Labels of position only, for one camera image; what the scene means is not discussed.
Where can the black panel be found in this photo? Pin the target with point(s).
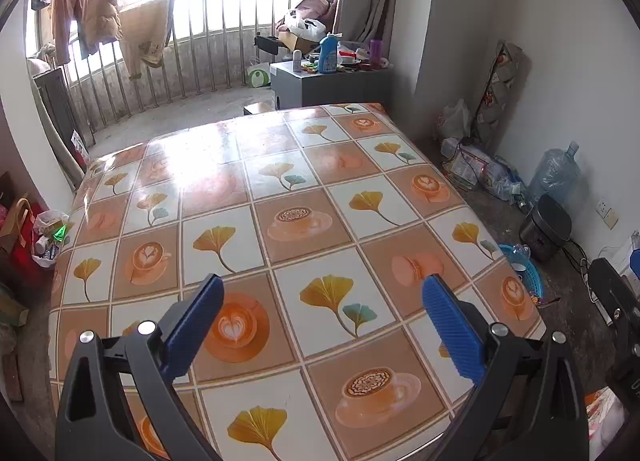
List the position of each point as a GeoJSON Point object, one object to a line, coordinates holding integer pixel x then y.
{"type": "Point", "coordinates": [52, 106]}

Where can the blue detergent bottle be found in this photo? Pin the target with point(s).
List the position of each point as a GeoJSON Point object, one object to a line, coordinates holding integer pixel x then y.
{"type": "Point", "coordinates": [328, 56]}

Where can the pink brown hanging garment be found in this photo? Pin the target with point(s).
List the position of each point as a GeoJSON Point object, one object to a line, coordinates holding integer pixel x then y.
{"type": "Point", "coordinates": [67, 6]}

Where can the wall socket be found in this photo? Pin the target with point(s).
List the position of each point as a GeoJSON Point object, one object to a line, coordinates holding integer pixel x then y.
{"type": "Point", "coordinates": [607, 212]}

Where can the person's right forearm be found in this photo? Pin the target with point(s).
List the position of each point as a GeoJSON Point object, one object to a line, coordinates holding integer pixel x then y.
{"type": "Point", "coordinates": [605, 416]}

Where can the small white bottle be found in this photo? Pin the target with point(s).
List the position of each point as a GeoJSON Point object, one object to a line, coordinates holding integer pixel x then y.
{"type": "Point", "coordinates": [297, 61]}

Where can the grey cabinet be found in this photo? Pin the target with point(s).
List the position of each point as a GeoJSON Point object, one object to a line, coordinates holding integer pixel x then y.
{"type": "Point", "coordinates": [325, 86]}

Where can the green snack packet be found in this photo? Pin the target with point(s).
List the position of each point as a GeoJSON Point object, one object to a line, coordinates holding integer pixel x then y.
{"type": "Point", "coordinates": [61, 232]}

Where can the wooden stool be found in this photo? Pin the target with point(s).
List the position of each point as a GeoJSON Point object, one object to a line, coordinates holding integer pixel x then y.
{"type": "Point", "coordinates": [257, 108]}

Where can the patterned tile print tablecloth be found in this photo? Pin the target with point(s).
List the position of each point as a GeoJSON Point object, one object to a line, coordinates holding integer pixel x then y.
{"type": "Point", "coordinates": [300, 221]}

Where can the pink cloth pile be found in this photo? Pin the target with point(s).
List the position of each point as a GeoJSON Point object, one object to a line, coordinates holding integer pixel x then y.
{"type": "Point", "coordinates": [315, 6]}

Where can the blue plastic mesh basket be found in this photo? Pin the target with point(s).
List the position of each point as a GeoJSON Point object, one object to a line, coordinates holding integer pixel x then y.
{"type": "Point", "coordinates": [530, 273]}

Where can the green white paper bag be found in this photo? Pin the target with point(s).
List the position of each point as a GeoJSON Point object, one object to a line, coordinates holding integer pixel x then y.
{"type": "Point", "coordinates": [257, 76]}

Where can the large clear water jug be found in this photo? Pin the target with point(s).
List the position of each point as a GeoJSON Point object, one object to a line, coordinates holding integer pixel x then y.
{"type": "Point", "coordinates": [552, 176]}

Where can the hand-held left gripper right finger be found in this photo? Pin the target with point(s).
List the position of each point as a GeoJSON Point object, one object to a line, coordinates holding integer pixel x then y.
{"type": "Point", "coordinates": [452, 328]}

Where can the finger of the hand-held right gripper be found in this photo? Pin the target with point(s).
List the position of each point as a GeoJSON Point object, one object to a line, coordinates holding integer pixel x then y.
{"type": "Point", "coordinates": [612, 291]}

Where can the red green printed bag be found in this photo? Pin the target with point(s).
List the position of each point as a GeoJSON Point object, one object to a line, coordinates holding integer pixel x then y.
{"type": "Point", "coordinates": [80, 151]}

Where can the purple cup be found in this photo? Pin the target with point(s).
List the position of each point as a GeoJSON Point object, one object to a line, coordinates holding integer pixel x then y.
{"type": "Point", "coordinates": [376, 53]}

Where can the pile of plastic packaging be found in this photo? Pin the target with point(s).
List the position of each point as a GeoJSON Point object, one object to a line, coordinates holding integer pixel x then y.
{"type": "Point", "coordinates": [475, 166]}

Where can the blue water jug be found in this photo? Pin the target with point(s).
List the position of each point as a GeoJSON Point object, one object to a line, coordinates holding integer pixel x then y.
{"type": "Point", "coordinates": [636, 248]}

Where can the folded patterned mat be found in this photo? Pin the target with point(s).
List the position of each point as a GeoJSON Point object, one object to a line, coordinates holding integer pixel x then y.
{"type": "Point", "coordinates": [500, 86]}

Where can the red gift bag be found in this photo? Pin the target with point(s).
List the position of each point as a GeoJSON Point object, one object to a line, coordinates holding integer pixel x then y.
{"type": "Point", "coordinates": [25, 261]}

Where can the black rice cooker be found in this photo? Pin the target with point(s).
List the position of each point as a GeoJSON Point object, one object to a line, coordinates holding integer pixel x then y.
{"type": "Point", "coordinates": [545, 226]}

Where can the metal balcony railing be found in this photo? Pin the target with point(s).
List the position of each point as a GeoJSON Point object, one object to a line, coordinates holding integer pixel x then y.
{"type": "Point", "coordinates": [210, 41]}

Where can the green cardboard box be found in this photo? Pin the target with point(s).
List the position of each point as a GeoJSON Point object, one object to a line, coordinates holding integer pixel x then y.
{"type": "Point", "coordinates": [12, 308]}

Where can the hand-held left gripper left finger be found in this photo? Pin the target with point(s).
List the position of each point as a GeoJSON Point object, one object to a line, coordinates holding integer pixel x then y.
{"type": "Point", "coordinates": [197, 326]}

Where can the white bag of rubbish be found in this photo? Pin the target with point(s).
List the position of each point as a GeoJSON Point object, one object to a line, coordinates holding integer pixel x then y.
{"type": "Point", "coordinates": [45, 223]}

